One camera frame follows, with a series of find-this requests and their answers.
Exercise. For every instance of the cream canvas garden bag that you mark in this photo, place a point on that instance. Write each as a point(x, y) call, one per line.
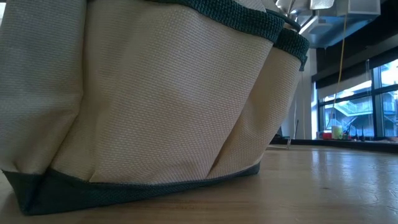
point(155, 93)

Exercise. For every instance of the red box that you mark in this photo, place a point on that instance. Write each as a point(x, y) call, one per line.
point(326, 135)

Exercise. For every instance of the pale yellow roll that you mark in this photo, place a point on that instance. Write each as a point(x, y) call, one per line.
point(336, 132)

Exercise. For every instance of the metal table bracket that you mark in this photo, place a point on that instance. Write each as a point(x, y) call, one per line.
point(287, 143)

